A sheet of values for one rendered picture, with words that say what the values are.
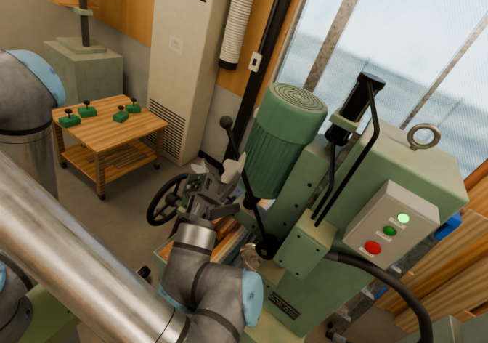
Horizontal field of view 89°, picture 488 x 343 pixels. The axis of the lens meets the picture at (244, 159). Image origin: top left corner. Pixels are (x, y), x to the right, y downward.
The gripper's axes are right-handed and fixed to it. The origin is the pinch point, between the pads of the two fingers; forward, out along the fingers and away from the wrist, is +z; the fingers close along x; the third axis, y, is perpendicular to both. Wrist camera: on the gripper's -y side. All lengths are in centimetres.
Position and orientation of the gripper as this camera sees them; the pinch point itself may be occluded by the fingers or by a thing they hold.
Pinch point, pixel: (224, 155)
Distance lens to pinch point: 68.7
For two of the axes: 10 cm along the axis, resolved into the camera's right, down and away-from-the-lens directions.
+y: -5.7, -4.6, -6.8
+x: -7.9, 1.0, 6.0
